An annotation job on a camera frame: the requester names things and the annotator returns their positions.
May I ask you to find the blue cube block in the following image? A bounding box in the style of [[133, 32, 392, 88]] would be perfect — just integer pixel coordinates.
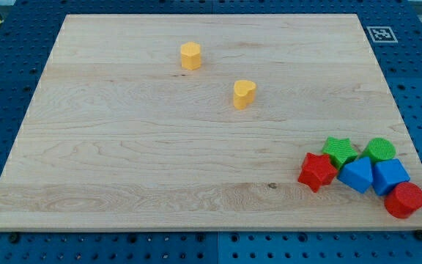
[[372, 158, 410, 196]]

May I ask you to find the wooden board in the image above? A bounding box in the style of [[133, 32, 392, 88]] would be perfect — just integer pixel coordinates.
[[0, 14, 422, 232]]

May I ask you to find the green cylinder block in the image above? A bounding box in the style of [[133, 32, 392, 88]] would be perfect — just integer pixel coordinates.
[[359, 137, 396, 164]]

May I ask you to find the red cylinder block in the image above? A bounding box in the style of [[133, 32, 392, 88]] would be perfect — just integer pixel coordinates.
[[384, 182, 422, 219]]

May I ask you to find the red star block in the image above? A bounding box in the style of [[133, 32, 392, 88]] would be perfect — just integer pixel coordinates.
[[297, 153, 338, 193]]

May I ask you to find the blue triangle block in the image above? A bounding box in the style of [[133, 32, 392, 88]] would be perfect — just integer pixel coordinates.
[[338, 157, 373, 194]]

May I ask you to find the yellow heart block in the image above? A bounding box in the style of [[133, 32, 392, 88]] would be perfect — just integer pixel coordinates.
[[233, 80, 257, 110]]

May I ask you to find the white fiducial marker tag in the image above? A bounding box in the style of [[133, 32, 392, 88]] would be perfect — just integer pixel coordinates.
[[366, 26, 398, 43]]

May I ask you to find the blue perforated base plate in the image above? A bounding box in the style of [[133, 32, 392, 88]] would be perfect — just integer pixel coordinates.
[[0, 0, 422, 263]]

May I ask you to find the yellow hexagon block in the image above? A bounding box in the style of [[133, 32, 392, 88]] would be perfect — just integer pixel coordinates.
[[180, 42, 201, 70]]

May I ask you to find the green star block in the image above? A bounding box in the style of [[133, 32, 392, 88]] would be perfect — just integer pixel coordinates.
[[322, 136, 358, 169]]

